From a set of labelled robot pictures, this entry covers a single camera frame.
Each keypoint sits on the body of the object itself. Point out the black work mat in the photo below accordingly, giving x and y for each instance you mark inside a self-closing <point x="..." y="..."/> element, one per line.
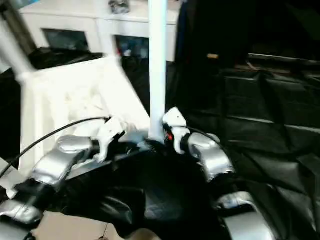
<point x="265" y="130"/>

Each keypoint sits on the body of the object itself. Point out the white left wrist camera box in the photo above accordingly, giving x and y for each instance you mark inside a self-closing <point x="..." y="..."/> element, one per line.
<point x="109" y="135"/>

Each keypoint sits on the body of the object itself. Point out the dark low shelf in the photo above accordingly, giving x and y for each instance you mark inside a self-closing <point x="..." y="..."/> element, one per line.
<point x="285" y="59"/>

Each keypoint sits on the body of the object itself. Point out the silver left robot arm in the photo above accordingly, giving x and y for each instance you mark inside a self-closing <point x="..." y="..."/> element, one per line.
<point x="50" y="170"/>

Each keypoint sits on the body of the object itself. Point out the black crumpled bag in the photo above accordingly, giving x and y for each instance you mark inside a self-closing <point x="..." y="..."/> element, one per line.
<point x="119" y="6"/>

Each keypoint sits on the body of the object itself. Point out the small tan label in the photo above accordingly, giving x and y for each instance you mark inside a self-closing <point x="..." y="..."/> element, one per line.
<point x="213" y="56"/>

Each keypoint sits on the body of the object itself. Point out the white cabinet with glass doors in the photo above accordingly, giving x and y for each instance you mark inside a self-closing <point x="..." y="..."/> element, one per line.
<point x="85" y="22"/>

